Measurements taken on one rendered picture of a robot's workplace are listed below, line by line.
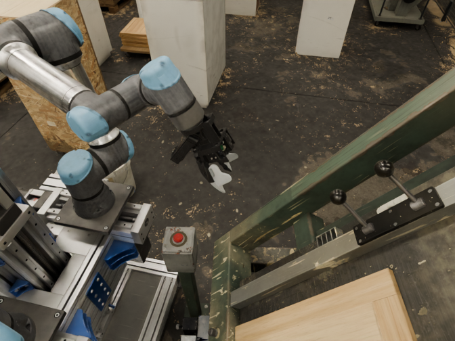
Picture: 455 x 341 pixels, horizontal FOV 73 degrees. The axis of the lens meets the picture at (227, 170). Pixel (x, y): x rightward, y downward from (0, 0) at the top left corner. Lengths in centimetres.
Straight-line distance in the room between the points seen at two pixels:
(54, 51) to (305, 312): 98
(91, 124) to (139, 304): 141
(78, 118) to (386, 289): 73
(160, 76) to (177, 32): 240
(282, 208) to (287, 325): 35
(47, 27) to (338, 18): 375
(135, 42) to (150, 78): 381
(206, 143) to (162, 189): 190
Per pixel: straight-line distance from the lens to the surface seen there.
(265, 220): 110
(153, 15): 306
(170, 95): 66
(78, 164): 111
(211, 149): 72
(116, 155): 115
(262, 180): 264
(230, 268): 119
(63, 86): 77
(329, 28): 441
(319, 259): 88
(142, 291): 197
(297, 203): 103
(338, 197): 74
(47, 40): 101
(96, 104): 70
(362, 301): 80
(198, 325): 130
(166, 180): 267
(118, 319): 195
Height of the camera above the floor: 199
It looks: 47 degrees down
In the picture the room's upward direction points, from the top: straight up
